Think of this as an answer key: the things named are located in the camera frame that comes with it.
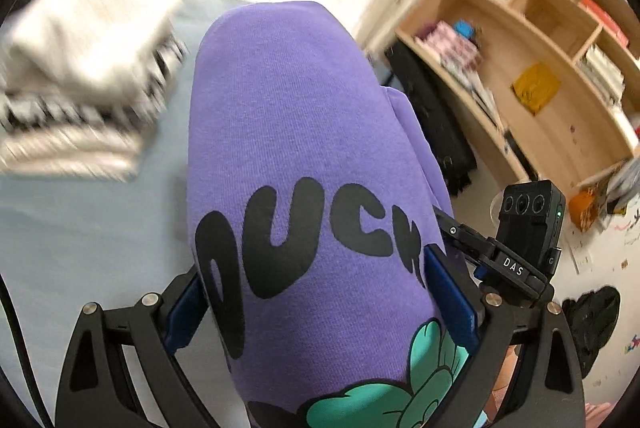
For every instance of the black bag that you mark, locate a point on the black bag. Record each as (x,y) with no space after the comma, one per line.
(430,118)

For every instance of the orange bag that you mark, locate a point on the orange bag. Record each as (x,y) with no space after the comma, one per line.
(585,208)

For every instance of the stack of papers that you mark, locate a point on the stack of papers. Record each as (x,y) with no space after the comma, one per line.
(477,93)

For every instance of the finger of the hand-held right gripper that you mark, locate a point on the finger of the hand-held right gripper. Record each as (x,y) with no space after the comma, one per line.
(460,233)

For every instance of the wooden bookshelf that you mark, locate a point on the wooden bookshelf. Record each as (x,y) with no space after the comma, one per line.
(550,133)

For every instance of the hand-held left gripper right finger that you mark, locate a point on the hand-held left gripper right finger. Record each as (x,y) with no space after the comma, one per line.
(452,293)

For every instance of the blue toy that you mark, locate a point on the blue toy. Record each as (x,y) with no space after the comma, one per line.
(464,30)

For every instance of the folded grey sweatshirt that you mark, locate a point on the folded grey sweatshirt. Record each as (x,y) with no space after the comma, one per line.
(90,18)

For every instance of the yellow cloth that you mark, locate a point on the yellow cloth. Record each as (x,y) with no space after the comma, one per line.
(535,86)

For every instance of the folded black white patterned garment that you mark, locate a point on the folded black white patterned garment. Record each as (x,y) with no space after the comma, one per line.
(100,108)

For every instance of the folded white puffer jacket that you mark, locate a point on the folded white puffer jacket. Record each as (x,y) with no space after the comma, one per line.
(70,153)

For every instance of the blue-grey bed blanket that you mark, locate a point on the blue-grey bed blanket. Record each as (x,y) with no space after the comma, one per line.
(90,233)

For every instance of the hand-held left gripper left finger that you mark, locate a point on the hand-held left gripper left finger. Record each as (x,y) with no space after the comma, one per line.
(182,308)

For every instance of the pink drawer organizer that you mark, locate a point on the pink drawer organizer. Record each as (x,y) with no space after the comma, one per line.
(450,46)

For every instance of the purple zip hoodie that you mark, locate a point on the purple zip hoodie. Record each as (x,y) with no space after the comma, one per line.
(300,133)

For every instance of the black backpack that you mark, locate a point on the black backpack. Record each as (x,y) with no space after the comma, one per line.
(592,328)

